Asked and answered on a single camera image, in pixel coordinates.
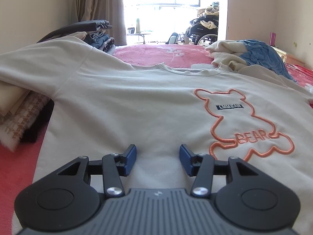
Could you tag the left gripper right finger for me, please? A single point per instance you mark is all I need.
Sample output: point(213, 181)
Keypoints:
point(203, 167)

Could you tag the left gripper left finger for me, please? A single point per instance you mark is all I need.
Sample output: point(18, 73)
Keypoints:
point(112, 167)

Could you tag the cream bear sweatshirt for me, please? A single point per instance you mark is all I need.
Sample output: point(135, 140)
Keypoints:
point(146, 117)

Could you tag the beige folded clothes pile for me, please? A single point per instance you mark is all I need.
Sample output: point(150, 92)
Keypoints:
point(19, 110)

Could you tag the dark folded clothes stack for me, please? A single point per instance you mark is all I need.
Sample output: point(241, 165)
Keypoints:
point(92, 32)

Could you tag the wheelchair with clothes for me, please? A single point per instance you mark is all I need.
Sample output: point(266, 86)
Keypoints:
point(203, 30)

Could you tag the red floral bed blanket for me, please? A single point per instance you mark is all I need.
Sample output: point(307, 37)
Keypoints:
point(166, 56)

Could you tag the cream crumpled garment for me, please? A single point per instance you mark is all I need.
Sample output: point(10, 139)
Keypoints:
point(228, 52)

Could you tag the blue crumpled garment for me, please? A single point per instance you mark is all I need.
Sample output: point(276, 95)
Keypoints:
point(260, 53)

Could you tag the glass side table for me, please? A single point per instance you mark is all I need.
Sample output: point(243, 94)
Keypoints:
point(136, 31)

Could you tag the brown curtain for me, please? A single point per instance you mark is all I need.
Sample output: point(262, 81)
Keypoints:
point(110, 10)

